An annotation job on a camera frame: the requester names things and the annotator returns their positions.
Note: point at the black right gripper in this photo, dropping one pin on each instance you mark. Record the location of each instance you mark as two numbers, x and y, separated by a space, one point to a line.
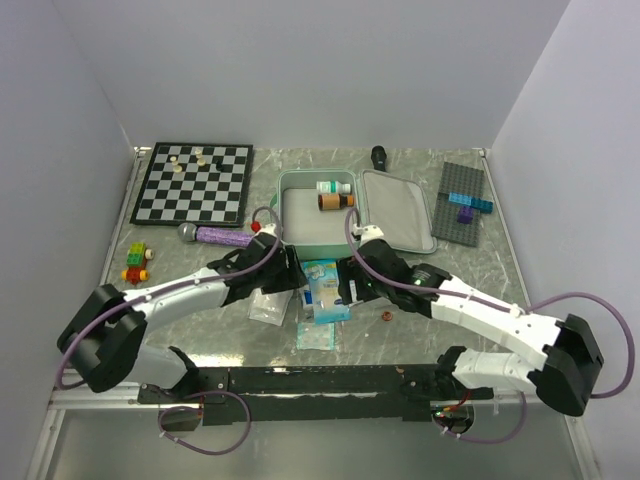
349 269

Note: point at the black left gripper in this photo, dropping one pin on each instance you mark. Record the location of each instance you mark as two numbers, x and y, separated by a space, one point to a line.
291 276

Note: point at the blue cotton swab pack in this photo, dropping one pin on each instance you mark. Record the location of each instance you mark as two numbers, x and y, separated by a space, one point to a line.
323 282

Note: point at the white blue bandage roll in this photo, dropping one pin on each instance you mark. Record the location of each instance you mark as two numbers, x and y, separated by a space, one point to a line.
306 299

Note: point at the white gauze packet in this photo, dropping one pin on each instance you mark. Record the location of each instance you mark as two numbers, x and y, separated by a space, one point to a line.
269 308

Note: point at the brown orange-cap bottle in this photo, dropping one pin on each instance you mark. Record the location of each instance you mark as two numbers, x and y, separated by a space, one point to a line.
332 202

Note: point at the white green medicine bottle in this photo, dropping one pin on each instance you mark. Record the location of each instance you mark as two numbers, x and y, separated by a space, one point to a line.
333 187

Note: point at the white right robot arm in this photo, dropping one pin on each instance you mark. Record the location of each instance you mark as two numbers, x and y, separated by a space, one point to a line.
557 359

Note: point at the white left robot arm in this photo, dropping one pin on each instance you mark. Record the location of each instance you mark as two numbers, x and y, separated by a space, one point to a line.
105 340

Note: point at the teal plaster packet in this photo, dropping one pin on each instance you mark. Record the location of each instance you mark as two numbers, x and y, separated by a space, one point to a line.
315 337

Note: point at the purple glitter microphone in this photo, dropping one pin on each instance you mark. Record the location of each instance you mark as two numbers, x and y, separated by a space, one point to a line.
189 232

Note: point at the black flashlight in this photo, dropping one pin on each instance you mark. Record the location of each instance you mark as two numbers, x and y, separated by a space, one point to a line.
379 158

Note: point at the black white chessboard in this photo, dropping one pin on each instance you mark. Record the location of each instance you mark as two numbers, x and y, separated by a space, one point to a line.
199 195

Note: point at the purple lego brick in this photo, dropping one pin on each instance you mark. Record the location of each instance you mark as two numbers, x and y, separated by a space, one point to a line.
465 215

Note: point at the cream chess piece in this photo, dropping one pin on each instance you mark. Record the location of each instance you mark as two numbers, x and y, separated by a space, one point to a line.
200 158

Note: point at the grey lego baseplate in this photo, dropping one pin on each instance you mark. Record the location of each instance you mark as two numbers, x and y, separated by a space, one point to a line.
464 180

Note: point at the cream chess pawn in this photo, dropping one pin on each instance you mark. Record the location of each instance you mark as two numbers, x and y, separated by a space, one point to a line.
176 166

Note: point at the green lego block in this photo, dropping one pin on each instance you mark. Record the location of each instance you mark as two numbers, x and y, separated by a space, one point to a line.
136 254

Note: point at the blue lego bricks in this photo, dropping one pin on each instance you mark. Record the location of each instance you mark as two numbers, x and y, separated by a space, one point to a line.
484 206

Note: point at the red yellow toy car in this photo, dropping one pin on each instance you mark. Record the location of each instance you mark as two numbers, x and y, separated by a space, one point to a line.
135 275

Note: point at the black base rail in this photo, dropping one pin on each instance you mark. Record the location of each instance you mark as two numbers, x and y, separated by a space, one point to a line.
296 393

